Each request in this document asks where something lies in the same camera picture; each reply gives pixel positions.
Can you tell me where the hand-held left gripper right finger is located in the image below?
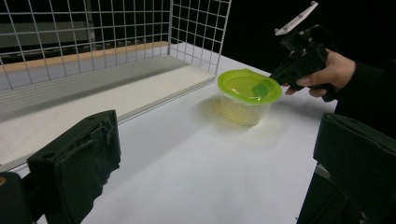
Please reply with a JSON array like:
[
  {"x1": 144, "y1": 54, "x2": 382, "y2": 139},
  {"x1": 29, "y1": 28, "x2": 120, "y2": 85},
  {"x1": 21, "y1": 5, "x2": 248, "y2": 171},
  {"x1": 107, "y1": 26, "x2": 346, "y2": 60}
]
[{"x1": 312, "y1": 112, "x2": 396, "y2": 224}]

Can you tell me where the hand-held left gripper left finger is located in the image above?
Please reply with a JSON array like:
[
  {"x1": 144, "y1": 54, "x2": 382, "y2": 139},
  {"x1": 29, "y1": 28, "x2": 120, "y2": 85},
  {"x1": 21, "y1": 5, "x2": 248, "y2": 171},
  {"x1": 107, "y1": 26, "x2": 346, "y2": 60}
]
[{"x1": 26, "y1": 108, "x2": 122, "y2": 224}]

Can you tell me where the green lidded clear container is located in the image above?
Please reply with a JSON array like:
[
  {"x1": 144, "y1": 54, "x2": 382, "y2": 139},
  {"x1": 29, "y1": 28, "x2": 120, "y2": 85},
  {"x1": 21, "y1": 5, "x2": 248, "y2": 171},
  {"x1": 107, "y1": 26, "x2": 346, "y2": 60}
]
[{"x1": 217, "y1": 68, "x2": 283, "y2": 128}]

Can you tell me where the white wire shelf rack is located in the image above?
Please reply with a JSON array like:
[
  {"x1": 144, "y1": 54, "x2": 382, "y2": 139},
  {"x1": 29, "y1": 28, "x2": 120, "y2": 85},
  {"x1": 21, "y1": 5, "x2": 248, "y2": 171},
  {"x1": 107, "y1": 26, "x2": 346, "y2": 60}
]
[{"x1": 0, "y1": 0, "x2": 233, "y2": 173}]

